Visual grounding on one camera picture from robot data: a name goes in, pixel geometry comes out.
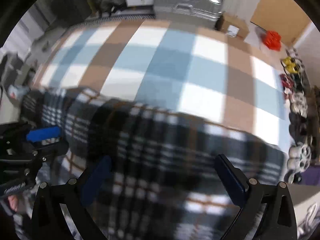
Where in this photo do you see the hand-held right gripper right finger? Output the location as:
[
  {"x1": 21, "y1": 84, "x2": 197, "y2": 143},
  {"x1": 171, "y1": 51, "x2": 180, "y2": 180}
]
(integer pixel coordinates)
[{"x1": 215, "y1": 154, "x2": 298, "y2": 240}]

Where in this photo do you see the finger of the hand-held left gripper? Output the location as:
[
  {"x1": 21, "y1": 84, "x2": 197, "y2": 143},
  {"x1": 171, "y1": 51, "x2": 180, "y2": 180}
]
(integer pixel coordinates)
[
  {"x1": 31, "y1": 140, "x2": 70, "y2": 161},
  {"x1": 26, "y1": 126, "x2": 62, "y2": 142}
]

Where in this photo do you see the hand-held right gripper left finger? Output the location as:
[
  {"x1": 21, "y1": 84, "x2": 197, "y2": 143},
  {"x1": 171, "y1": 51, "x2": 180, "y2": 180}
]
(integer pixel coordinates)
[{"x1": 31, "y1": 155, "x2": 112, "y2": 240}]

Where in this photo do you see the plaid fleece jacket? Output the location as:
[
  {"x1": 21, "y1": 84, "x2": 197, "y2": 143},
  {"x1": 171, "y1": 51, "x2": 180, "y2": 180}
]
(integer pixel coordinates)
[{"x1": 15, "y1": 87, "x2": 288, "y2": 240}]

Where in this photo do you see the person's left hand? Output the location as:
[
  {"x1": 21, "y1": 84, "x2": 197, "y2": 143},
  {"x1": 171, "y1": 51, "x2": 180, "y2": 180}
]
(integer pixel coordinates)
[{"x1": 6, "y1": 195, "x2": 22, "y2": 215}]

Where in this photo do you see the purple cloth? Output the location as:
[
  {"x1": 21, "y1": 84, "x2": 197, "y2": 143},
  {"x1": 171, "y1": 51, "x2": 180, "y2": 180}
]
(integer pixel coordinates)
[{"x1": 301, "y1": 165, "x2": 320, "y2": 184}]

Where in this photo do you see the wooden shoe rack with shoes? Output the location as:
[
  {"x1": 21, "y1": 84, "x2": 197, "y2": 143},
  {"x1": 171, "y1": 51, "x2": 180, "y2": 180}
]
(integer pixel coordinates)
[{"x1": 279, "y1": 50, "x2": 313, "y2": 183}]

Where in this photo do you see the yellow plush item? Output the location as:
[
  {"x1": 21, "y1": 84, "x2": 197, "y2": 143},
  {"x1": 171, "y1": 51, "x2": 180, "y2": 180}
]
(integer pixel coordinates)
[{"x1": 281, "y1": 56, "x2": 298, "y2": 73}]

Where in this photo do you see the ribbed grey floor mat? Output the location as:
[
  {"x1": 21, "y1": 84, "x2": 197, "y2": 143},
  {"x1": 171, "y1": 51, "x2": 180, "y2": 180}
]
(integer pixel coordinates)
[{"x1": 67, "y1": 12, "x2": 156, "y2": 32}]

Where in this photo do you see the checkered bed sheet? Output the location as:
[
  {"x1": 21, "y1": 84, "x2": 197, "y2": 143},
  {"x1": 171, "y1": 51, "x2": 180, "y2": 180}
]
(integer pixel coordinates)
[{"x1": 32, "y1": 19, "x2": 288, "y2": 146}]

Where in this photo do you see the orange plastic bag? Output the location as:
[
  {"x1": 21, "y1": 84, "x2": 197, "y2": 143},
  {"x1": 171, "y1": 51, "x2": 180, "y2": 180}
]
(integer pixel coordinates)
[{"x1": 262, "y1": 30, "x2": 282, "y2": 52}]

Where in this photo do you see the labelled cardboard box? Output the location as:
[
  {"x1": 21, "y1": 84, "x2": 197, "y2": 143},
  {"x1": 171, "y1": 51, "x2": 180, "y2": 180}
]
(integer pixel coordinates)
[{"x1": 219, "y1": 12, "x2": 250, "y2": 40}]

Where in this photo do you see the wooden door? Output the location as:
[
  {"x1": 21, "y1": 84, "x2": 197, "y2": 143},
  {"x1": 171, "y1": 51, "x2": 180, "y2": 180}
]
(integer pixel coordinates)
[{"x1": 250, "y1": 0, "x2": 313, "y2": 48}]

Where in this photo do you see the silver suitcase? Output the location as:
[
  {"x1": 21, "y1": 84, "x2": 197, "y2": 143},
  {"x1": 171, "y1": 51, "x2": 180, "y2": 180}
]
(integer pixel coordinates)
[{"x1": 153, "y1": 0, "x2": 223, "y2": 29}]

